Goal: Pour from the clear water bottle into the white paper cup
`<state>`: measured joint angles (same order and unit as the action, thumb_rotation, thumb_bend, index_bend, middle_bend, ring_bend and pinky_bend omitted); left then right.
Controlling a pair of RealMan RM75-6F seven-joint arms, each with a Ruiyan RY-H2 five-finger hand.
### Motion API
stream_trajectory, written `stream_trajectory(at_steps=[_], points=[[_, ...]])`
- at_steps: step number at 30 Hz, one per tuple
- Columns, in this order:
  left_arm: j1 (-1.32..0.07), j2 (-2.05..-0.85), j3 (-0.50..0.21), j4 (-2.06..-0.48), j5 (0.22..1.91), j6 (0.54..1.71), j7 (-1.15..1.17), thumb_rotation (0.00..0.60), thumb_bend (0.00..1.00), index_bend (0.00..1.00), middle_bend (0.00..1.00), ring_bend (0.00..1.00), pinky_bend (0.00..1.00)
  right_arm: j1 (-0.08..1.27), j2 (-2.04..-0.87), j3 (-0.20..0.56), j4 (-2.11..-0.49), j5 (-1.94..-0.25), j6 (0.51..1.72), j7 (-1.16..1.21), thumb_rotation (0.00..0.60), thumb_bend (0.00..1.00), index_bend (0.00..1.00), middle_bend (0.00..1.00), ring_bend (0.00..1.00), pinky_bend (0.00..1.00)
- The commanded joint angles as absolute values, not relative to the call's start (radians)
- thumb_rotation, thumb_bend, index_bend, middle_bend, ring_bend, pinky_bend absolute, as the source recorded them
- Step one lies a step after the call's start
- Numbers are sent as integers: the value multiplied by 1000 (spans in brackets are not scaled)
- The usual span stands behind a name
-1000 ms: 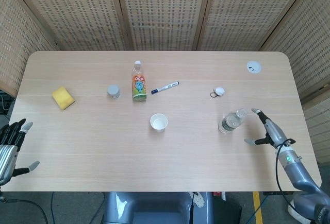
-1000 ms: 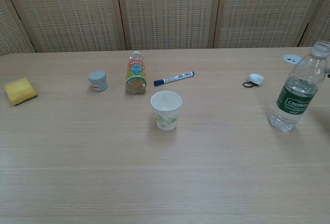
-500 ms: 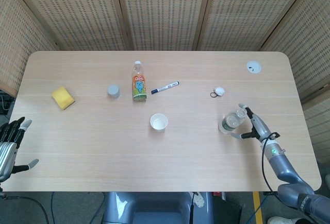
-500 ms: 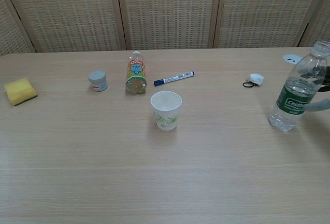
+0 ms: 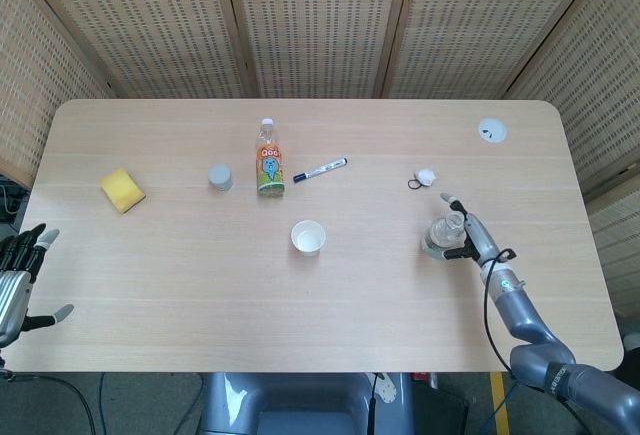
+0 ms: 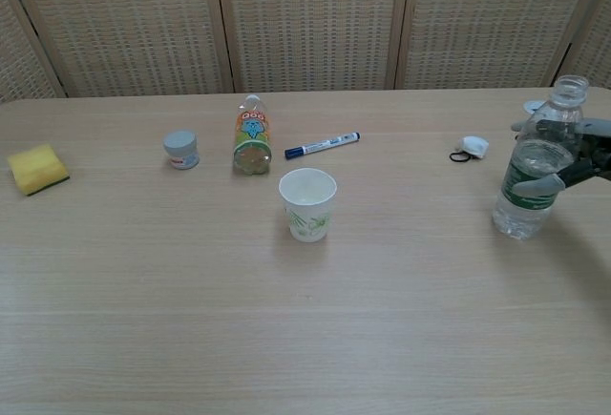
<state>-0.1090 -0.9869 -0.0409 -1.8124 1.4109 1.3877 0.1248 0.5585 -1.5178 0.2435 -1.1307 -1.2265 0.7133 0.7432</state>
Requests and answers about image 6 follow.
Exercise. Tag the clear plastic water bottle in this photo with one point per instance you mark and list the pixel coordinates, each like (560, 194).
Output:
(527, 214)

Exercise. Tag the white bottle cap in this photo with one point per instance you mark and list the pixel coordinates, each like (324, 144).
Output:
(476, 146)

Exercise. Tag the white paper cup green print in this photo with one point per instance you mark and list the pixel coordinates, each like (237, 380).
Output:
(308, 214)

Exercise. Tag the white round table grommet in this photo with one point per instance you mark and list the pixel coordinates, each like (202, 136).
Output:
(531, 106)

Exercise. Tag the woven rattan screen panel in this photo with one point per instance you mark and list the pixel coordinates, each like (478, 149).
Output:
(21, 62)
(310, 24)
(487, 19)
(594, 52)
(124, 24)

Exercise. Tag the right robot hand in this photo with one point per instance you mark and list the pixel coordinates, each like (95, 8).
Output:
(592, 167)

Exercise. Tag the orange Qoo drink bottle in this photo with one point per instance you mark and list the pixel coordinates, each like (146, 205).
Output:
(252, 133)

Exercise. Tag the blue whiteboard marker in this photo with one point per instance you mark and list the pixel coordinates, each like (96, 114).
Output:
(322, 145)

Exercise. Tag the yellow sponge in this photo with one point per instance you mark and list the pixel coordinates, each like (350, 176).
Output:
(38, 169)

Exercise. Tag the small jar grey lid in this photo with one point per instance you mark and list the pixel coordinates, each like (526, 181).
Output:
(180, 148)

